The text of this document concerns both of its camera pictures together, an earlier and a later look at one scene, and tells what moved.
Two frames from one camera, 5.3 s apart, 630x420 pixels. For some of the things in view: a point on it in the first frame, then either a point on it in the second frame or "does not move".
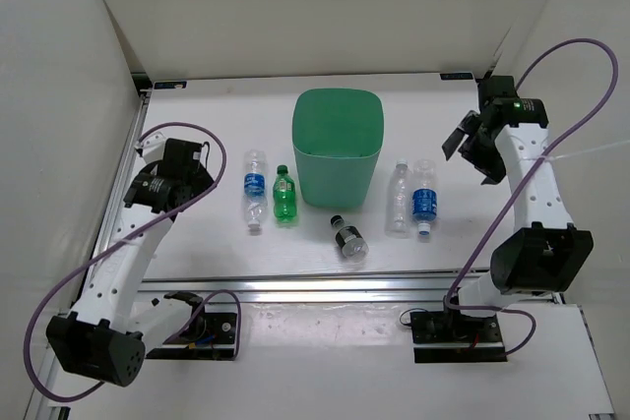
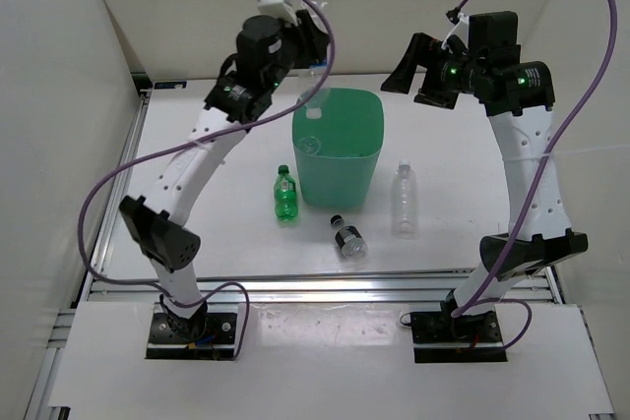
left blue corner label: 170,85 does not move
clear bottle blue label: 255,174 → 316,91
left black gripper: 202,175 → 311,43
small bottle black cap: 349,239 does not move
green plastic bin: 338,139 does not move
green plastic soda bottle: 284,198 does not move
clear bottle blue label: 424,200 → 308,145
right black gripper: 493,167 → 417,53
